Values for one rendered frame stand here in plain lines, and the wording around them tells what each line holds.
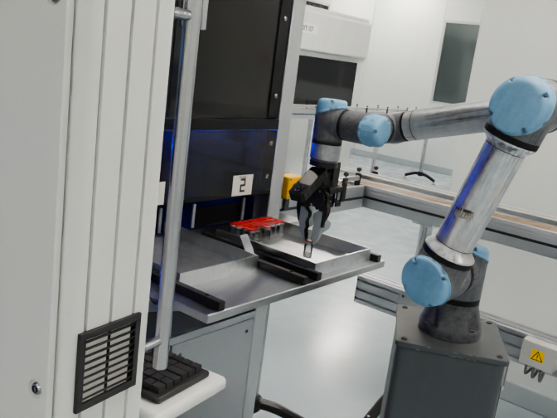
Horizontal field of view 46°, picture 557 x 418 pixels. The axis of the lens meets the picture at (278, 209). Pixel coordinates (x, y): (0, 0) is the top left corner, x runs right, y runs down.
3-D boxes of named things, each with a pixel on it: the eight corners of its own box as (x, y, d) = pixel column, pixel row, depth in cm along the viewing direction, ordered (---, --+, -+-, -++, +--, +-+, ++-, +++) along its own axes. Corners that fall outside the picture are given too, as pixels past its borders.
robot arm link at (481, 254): (489, 295, 163) (500, 242, 160) (466, 307, 152) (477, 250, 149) (444, 280, 170) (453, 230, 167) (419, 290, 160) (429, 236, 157)
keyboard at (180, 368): (2, 331, 130) (3, 319, 129) (60, 313, 141) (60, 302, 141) (158, 405, 110) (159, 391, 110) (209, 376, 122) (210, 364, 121)
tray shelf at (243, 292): (66, 257, 160) (66, 250, 159) (255, 224, 214) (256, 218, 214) (207, 323, 131) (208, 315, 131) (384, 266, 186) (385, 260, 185)
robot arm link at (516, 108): (459, 308, 155) (583, 92, 134) (430, 322, 143) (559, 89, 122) (418, 278, 161) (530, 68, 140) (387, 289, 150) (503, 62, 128)
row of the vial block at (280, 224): (238, 242, 183) (239, 226, 182) (278, 234, 197) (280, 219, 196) (244, 245, 182) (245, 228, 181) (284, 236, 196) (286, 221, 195)
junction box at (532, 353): (517, 362, 234) (522, 338, 232) (522, 357, 238) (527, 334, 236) (552, 375, 227) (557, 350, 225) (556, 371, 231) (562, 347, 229)
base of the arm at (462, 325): (477, 325, 170) (484, 289, 168) (483, 348, 155) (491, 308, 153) (417, 313, 172) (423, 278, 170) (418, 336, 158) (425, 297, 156)
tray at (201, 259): (84, 246, 163) (84, 233, 162) (164, 233, 183) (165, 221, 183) (178, 289, 143) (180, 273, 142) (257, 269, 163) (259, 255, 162)
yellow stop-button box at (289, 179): (269, 194, 214) (272, 172, 212) (283, 192, 219) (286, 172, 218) (288, 200, 209) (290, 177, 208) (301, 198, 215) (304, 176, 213)
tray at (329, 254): (215, 240, 183) (216, 228, 182) (274, 229, 203) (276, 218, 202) (313, 277, 163) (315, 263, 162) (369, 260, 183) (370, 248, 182)
